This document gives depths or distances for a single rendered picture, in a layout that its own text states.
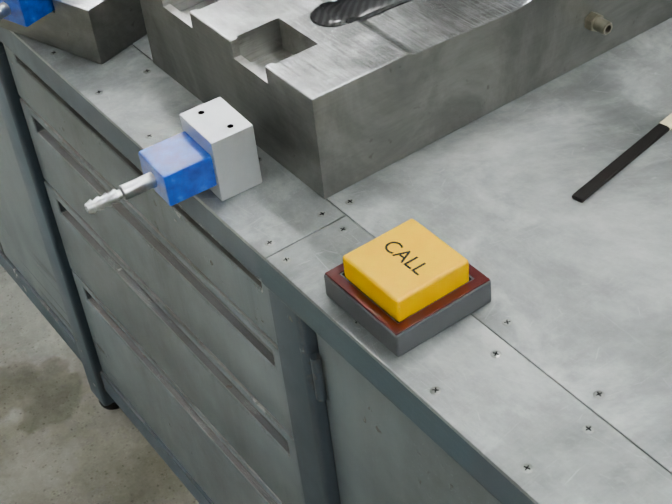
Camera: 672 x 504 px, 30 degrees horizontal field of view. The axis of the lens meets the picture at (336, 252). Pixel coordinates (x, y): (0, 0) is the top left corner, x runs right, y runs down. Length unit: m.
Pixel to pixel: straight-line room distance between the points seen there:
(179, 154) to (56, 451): 1.02
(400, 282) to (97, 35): 0.43
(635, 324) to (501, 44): 0.27
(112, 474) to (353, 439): 0.79
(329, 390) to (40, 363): 1.01
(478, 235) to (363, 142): 0.11
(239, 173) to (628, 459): 0.37
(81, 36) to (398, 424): 0.44
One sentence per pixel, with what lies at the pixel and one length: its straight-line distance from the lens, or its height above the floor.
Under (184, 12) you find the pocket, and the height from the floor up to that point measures 0.86.
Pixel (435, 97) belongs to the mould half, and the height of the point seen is 0.84.
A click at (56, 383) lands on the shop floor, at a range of 2.00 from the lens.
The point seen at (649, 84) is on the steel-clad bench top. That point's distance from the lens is 1.05.
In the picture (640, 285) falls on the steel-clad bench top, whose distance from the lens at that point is 0.86.
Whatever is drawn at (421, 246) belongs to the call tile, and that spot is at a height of 0.84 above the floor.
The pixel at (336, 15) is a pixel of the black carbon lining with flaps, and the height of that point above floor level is 0.88.
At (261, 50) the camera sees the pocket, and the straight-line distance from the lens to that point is 0.98.
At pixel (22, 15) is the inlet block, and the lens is 1.13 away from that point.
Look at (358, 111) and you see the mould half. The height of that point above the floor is 0.86.
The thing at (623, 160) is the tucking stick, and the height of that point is 0.80.
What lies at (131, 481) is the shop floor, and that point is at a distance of 1.83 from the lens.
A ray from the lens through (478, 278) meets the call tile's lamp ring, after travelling 0.83.
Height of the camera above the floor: 1.38
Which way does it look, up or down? 41 degrees down
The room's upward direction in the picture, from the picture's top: 7 degrees counter-clockwise
